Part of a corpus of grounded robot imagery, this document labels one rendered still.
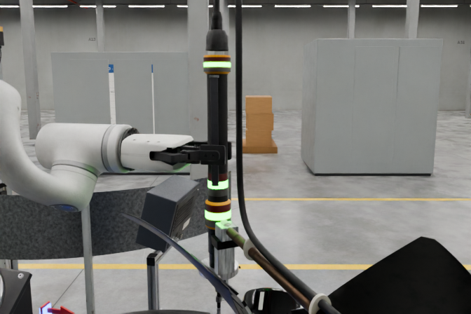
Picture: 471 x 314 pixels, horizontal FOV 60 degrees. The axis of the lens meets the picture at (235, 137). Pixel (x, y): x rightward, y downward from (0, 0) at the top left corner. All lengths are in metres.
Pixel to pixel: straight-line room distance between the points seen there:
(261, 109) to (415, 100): 3.20
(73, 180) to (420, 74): 6.82
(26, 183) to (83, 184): 0.09
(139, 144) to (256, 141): 8.24
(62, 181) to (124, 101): 6.27
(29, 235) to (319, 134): 5.06
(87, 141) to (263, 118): 8.16
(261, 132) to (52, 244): 6.66
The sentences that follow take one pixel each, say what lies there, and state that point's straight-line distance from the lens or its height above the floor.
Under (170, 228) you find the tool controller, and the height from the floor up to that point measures 1.13.
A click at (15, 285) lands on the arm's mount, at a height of 1.09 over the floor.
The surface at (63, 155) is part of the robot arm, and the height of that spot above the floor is 1.50.
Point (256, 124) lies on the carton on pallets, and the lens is 8.82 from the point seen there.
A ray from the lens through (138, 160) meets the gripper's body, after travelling 0.67.
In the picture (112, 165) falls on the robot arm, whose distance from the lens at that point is 0.71.
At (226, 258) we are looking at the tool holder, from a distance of 0.69.
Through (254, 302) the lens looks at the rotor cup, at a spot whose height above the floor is 1.25.
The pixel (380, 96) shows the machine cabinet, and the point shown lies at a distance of 7.04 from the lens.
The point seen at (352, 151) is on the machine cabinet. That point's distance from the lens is 7.01.
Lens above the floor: 1.63
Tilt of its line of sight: 8 degrees down
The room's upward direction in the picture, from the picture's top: straight up
